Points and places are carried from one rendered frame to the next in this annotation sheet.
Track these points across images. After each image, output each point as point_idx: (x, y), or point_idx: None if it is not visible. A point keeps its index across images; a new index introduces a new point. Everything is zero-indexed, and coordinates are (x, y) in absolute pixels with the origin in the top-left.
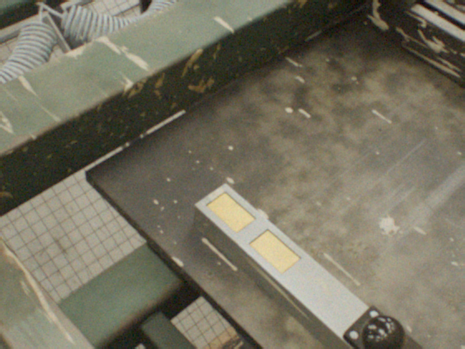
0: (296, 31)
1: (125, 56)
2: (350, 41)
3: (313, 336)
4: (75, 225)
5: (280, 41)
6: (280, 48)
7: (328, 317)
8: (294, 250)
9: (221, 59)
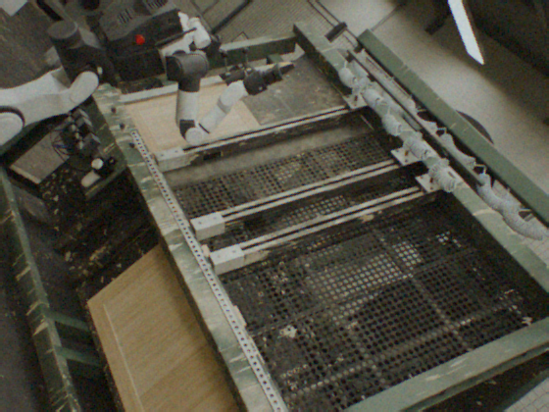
0: (344, 91)
1: (326, 49)
2: None
3: None
4: None
5: (340, 87)
6: (340, 90)
7: (257, 68)
8: None
9: (329, 70)
